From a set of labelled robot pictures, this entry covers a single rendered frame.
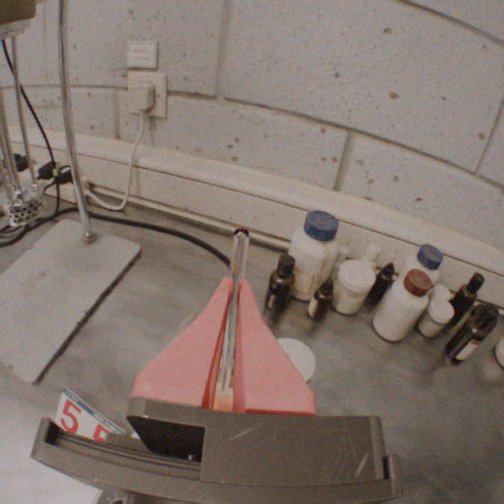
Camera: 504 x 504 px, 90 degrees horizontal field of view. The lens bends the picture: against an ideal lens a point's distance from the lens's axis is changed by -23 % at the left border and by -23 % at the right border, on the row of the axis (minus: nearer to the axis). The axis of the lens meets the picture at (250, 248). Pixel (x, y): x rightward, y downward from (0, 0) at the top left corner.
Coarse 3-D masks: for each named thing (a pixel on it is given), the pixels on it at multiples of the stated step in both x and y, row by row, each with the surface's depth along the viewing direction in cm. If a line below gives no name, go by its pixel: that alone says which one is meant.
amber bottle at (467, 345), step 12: (480, 312) 38; (492, 312) 36; (468, 324) 39; (480, 324) 38; (456, 336) 42; (468, 336) 39; (480, 336) 38; (456, 348) 41; (468, 348) 39; (456, 360) 42
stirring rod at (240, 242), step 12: (240, 228) 12; (240, 240) 12; (240, 252) 12; (240, 264) 13; (240, 276) 13; (240, 288) 14; (228, 312) 15; (228, 324) 15; (228, 336) 16; (228, 348) 17; (228, 360) 18; (228, 372) 19; (228, 384) 20
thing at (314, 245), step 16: (304, 224) 45; (320, 224) 43; (336, 224) 43; (304, 240) 44; (320, 240) 43; (336, 240) 45; (304, 256) 44; (320, 256) 43; (336, 256) 46; (304, 272) 46; (320, 272) 45; (304, 288) 48
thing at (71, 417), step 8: (64, 400) 29; (64, 408) 29; (72, 408) 29; (80, 408) 29; (64, 416) 29; (72, 416) 29; (80, 416) 28; (88, 416) 28; (64, 424) 29; (72, 424) 28; (80, 424) 28; (88, 424) 28; (96, 424) 28; (72, 432) 28; (80, 432) 28; (88, 432) 28; (96, 432) 28; (104, 432) 28
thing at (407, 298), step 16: (416, 272) 41; (400, 288) 41; (416, 288) 39; (384, 304) 44; (400, 304) 41; (416, 304) 40; (384, 320) 44; (400, 320) 42; (384, 336) 45; (400, 336) 44
